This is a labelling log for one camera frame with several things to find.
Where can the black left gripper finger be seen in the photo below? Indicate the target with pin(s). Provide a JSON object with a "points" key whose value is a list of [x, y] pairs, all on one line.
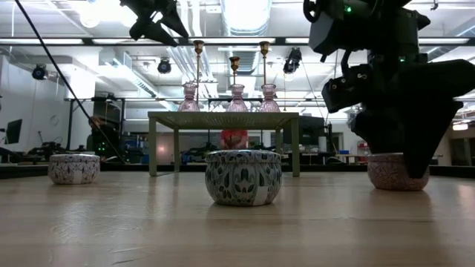
{"points": [[173, 20], [152, 31]]}

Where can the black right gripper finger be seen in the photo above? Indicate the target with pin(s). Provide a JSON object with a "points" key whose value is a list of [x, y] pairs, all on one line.
{"points": [[393, 126], [434, 126]]}

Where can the pink ribbed glass candle holder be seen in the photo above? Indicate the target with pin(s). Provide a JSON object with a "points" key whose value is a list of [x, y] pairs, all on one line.
{"points": [[269, 104], [189, 104], [237, 104]]}

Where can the small blue white candle tin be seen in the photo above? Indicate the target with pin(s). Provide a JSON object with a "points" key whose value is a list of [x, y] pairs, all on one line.
{"points": [[74, 168]]}

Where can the blue white floral candle tin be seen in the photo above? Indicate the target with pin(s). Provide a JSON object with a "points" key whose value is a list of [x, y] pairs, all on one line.
{"points": [[241, 178]]}

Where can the round black ceiling lamp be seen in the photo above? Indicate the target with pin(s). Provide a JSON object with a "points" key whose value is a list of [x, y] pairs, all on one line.
{"points": [[39, 71], [164, 66]]}

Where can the dark cabinet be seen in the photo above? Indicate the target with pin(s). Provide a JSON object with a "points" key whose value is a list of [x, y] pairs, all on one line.
{"points": [[311, 130]]}

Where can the green perforated metal shelf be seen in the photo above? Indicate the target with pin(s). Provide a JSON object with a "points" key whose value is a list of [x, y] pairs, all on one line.
{"points": [[222, 120]]}

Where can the black monitor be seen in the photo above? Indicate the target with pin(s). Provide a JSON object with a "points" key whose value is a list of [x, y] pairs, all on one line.
{"points": [[14, 131]]}

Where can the glowing wall light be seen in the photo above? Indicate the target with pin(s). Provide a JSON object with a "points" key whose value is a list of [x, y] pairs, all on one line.
{"points": [[460, 127]]}

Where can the black ceiling camera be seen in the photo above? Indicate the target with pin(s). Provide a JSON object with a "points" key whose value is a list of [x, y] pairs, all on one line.
{"points": [[293, 59]]}

